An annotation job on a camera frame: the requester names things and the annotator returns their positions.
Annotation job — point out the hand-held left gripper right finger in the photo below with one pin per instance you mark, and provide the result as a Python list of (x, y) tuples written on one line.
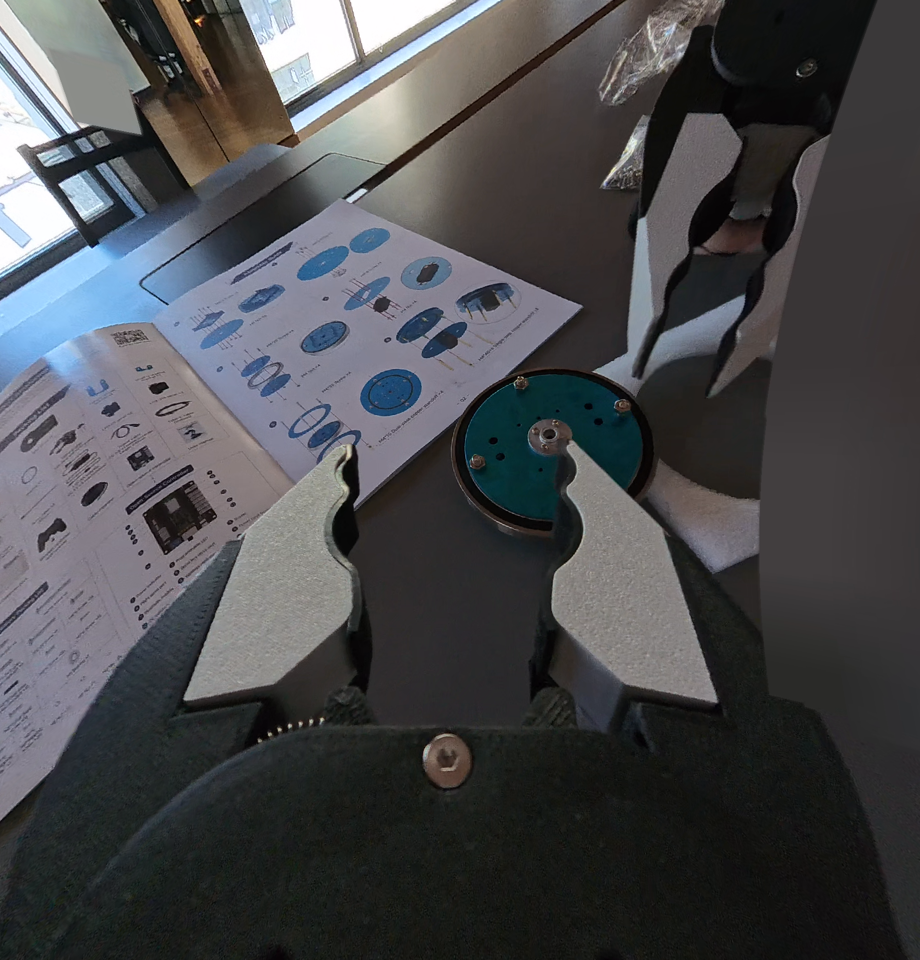
[(625, 607)]

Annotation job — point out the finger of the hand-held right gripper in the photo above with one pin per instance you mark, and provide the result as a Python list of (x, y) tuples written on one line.
[(779, 277), (655, 247)]

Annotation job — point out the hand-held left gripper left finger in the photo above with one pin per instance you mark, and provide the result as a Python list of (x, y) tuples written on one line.
[(280, 600)]

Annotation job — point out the blue round disc plate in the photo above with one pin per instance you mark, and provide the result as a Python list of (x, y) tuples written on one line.
[(505, 472)]

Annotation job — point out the small bag of screws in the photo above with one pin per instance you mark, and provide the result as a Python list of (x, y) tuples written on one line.
[(625, 169)]

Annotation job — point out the white foam packing piece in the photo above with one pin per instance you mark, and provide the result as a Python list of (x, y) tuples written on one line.
[(704, 517)]

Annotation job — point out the clear plastic bag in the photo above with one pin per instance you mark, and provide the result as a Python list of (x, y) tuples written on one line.
[(647, 45)]

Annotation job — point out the open instruction manual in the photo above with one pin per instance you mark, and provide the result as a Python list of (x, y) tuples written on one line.
[(242, 322)]

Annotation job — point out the large window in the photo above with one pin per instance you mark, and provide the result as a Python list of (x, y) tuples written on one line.
[(9, 195), (317, 45)]

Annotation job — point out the black wooden chair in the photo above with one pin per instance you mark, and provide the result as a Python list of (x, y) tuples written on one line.
[(92, 172)]

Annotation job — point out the wooden cabinet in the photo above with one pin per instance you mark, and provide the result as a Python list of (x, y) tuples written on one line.
[(219, 75)]

